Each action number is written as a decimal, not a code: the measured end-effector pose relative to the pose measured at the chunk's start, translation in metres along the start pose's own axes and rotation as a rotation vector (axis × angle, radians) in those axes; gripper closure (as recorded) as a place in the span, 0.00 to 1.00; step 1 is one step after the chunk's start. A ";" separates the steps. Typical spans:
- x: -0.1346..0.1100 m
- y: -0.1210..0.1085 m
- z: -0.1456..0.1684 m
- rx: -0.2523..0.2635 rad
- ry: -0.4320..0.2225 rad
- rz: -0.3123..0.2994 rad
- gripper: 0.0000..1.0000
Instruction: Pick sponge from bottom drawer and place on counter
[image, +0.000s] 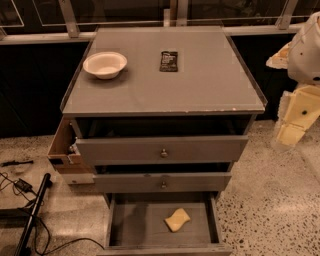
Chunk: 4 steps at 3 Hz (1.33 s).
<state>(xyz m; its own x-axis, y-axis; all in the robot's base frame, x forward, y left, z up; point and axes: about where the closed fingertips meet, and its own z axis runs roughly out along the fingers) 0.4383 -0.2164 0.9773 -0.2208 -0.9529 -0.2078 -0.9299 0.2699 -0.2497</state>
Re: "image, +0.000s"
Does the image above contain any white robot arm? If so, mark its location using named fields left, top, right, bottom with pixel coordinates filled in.
left=266, top=12, right=320, bottom=147

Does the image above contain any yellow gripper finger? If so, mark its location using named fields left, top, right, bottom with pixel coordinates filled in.
left=266, top=43, right=290, bottom=69
left=275, top=124, right=305, bottom=146

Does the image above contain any grey drawer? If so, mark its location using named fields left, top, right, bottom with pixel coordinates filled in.
left=97, top=192, right=232, bottom=256
left=76, top=115, right=252, bottom=166
left=93, top=163, right=231, bottom=193

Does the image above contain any bottom grey drawer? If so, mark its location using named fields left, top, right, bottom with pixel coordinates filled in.
left=97, top=192, right=232, bottom=256

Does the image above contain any top grey drawer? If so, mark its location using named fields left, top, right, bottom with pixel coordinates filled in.
left=76, top=115, right=252, bottom=166

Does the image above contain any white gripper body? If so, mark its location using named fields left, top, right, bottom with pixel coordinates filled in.
left=284, top=85, right=320, bottom=131

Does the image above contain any white paper bowl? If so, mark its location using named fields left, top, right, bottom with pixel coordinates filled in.
left=83, top=52, right=127, bottom=79

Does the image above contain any black power adapter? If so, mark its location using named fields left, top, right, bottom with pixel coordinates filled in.
left=14, top=179, right=32, bottom=193

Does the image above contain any black tool on floor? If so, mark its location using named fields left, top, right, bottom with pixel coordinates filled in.
left=0, top=160, right=34, bottom=167

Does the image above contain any middle grey drawer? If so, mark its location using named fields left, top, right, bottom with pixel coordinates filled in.
left=93, top=163, right=231, bottom=193

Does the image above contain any grey drawer cabinet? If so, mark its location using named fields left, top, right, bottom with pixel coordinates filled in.
left=59, top=25, right=268, bottom=208

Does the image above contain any drawer knob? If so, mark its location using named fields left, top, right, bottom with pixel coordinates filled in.
left=160, top=149, right=168, bottom=158
left=161, top=181, right=167, bottom=189

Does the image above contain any metal window railing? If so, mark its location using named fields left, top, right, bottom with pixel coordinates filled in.
left=0, top=0, right=320, bottom=46

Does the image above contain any top drawer knob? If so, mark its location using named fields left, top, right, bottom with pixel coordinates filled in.
left=160, top=149, right=168, bottom=158

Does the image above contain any yellow sponge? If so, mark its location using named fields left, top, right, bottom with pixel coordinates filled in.
left=164, top=208, right=191, bottom=233

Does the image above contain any middle drawer knob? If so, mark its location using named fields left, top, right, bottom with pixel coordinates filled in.
left=161, top=181, right=167, bottom=189

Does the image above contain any black pole on floor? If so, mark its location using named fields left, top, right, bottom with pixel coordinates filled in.
left=14, top=173, right=52, bottom=256

